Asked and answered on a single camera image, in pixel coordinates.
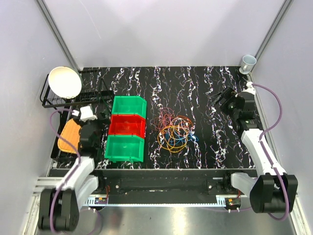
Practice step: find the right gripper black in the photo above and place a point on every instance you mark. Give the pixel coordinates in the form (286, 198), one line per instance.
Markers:
(229, 94)

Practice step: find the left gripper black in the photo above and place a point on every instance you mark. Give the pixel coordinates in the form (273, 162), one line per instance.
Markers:
(105, 119)

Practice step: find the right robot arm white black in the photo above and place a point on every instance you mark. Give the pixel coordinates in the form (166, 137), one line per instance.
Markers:
(274, 190)

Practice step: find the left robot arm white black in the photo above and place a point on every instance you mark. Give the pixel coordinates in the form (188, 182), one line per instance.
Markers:
(60, 206)

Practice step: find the far green plastic bin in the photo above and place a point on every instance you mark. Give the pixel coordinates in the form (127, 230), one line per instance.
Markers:
(129, 105)

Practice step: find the green plastic bin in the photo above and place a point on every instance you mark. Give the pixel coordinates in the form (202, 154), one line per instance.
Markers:
(128, 148)
(129, 105)

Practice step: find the red plastic bin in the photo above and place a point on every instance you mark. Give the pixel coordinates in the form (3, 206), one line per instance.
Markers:
(127, 125)

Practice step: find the near green plastic bin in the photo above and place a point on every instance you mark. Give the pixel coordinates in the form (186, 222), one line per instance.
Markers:
(128, 148)

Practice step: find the orange woven basket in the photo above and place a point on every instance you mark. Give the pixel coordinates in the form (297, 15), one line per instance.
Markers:
(70, 132)

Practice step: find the white mug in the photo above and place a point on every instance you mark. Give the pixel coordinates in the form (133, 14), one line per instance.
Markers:
(247, 64)

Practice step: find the white bowl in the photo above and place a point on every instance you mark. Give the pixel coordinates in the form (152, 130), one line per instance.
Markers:
(65, 82)

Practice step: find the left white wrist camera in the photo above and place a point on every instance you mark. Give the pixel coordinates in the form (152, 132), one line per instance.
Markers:
(84, 114)

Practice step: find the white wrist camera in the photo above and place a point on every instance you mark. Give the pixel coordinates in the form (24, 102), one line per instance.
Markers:
(250, 88)
(84, 114)

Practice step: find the black wire dish rack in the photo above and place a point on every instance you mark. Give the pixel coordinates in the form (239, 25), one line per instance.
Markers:
(95, 92)

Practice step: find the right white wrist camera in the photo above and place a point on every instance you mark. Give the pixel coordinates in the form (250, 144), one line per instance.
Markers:
(250, 88)

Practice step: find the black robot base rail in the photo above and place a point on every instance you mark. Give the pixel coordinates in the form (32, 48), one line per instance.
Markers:
(160, 187)

